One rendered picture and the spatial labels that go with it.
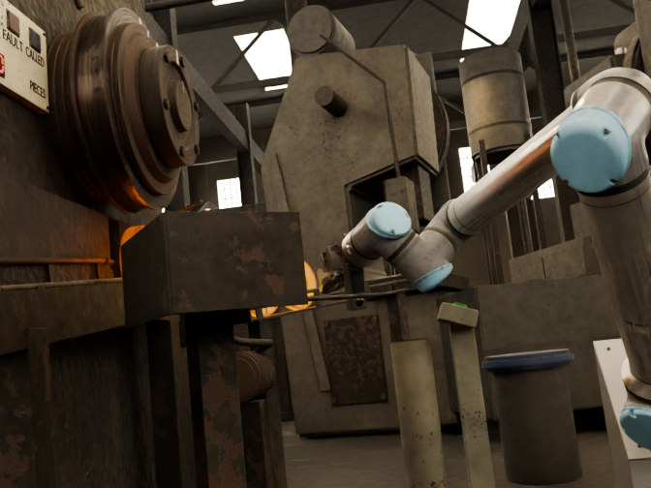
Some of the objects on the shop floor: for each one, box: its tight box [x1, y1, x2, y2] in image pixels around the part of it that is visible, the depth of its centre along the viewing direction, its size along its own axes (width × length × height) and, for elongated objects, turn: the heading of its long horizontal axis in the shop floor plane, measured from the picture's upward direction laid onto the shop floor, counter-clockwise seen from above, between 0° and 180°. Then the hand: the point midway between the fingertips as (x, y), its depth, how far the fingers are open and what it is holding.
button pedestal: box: [437, 302, 495, 488], centre depth 217 cm, size 16×24×62 cm, turn 138°
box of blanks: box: [436, 275, 622, 438], centre depth 386 cm, size 103×83×77 cm
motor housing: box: [235, 351, 275, 488], centre depth 189 cm, size 13×22×54 cm, turn 138°
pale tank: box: [458, 47, 547, 285], centre depth 1028 cm, size 92×92×450 cm
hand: (325, 292), depth 183 cm, fingers closed
